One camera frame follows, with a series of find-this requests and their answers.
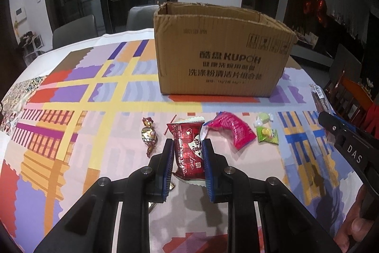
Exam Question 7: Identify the dark stick snack packet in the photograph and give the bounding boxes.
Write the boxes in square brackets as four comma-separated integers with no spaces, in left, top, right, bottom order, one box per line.
[310,84,333,114]

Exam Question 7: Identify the grey chair left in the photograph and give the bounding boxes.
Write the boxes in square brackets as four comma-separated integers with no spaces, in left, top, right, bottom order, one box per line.
[53,15,98,49]

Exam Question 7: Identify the person's right hand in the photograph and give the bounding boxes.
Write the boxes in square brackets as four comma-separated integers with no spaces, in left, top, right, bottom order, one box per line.
[334,185,373,253]

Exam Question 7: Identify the grey chair right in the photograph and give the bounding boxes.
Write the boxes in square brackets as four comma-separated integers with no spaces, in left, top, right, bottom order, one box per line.
[126,5,159,31]

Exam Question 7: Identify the pink snack packet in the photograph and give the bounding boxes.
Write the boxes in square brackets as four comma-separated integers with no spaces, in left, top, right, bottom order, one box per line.
[200,111,256,150]

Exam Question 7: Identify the red snack packet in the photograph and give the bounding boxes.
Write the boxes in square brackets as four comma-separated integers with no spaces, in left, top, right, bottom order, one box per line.
[166,119,207,181]

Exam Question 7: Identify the white low side table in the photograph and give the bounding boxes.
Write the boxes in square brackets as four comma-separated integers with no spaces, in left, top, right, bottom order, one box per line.
[290,31,333,68]

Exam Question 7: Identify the brown cardboard box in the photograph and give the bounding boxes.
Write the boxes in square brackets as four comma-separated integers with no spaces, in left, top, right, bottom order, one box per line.
[153,2,298,97]

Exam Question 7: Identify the dark grey side chair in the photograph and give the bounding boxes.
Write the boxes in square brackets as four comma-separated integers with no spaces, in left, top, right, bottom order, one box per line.
[329,45,362,85]

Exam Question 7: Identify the twisted foil candy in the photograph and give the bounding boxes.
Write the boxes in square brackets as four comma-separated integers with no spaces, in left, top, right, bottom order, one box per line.
[141,117,157,157]

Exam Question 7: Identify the white shoe rack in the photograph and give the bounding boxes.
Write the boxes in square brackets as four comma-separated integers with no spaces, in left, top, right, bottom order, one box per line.
[16,32,44,65]

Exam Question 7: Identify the patterned floral placemat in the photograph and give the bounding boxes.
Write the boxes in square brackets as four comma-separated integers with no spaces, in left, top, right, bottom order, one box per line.
[1,76,46,136]

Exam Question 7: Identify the red wooden chair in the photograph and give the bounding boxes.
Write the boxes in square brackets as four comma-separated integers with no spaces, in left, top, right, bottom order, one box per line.
[323,71,378,139]

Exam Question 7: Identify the red heart balloons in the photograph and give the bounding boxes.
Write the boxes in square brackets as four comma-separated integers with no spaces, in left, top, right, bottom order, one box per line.
[302,0,328,27]

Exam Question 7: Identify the light green wrapped candy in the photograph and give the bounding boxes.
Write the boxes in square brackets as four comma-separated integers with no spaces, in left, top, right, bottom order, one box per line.
[254,112,274,127]

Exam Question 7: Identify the gold foil snack packet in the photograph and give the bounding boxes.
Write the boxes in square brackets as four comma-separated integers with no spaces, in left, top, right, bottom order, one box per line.
[148,182,175,213]

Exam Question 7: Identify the clear red striped packet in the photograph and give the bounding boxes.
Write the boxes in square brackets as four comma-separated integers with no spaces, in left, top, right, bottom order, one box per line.
[167,116,206,142]

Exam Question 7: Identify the colourful patchwork tablecloth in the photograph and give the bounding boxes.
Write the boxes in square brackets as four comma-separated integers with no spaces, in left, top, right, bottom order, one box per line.
[1,38,362,252]

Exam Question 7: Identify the green durian candy packet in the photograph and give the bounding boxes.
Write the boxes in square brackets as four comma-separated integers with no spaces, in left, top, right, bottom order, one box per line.
[257,126,279,145]

